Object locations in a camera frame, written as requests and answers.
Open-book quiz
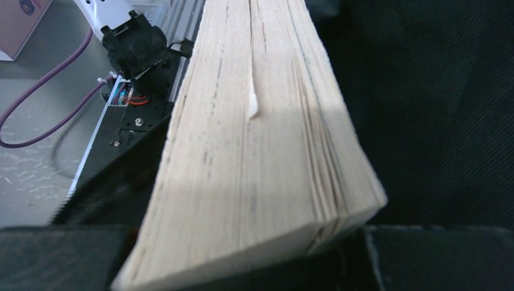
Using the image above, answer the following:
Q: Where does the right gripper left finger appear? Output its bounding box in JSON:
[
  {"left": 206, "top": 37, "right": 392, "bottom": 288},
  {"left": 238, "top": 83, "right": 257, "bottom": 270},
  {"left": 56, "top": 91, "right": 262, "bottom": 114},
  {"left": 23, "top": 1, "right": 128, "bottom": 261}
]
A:
[{"left": 1, "top": 226, "right": 137, "bottom": 290}]

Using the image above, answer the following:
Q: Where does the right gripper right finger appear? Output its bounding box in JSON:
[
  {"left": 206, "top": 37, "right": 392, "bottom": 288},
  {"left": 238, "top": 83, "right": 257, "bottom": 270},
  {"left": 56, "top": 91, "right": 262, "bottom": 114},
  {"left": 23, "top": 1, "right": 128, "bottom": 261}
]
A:
[{"left": 192, "top": 224, "right": 514, "bottom": 291}]

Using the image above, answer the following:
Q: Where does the black student backpack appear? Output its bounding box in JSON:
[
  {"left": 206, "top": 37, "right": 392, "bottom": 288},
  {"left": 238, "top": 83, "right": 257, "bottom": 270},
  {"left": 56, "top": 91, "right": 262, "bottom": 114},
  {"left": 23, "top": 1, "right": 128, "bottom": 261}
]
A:
[{"left": 50, "top": 0, "right": 514, "bottom": 230}]

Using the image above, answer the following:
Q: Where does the orange illustrated book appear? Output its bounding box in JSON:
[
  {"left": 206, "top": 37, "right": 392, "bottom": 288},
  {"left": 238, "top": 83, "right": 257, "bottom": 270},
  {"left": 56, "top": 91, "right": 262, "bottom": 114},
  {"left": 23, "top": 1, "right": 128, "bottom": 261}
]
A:
[{"left": 112, "top": 1, "right": 387, "bottom": 290}]

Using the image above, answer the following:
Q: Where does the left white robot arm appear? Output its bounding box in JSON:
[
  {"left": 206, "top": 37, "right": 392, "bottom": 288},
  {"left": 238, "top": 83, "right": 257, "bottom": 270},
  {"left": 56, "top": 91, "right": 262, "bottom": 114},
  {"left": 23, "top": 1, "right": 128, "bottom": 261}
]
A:
[{"left": 75, "top": 0, "right": 193, "bottom": 96}]

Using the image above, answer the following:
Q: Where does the pink cardboard box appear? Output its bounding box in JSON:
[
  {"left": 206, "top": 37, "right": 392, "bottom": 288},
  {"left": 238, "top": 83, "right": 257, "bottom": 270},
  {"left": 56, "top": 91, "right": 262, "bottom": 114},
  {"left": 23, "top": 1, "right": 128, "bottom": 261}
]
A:
[{"left": 1, "top": 0, "right": 52, "bottom": 61}]

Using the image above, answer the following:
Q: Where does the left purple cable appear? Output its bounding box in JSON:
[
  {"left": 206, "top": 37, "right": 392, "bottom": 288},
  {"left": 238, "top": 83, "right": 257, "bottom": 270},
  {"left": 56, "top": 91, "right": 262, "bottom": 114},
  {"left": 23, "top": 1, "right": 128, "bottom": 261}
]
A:
[{"left": 0, "top": 25, "right": 117, "bottom": 149}]

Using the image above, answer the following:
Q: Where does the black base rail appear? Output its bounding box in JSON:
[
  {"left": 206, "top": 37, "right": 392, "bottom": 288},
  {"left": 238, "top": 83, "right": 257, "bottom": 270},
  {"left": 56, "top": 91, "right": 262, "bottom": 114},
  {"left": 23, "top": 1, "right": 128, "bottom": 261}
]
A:
[{"left": 67, "top": 56, "right": 189, "bottom": 198}]

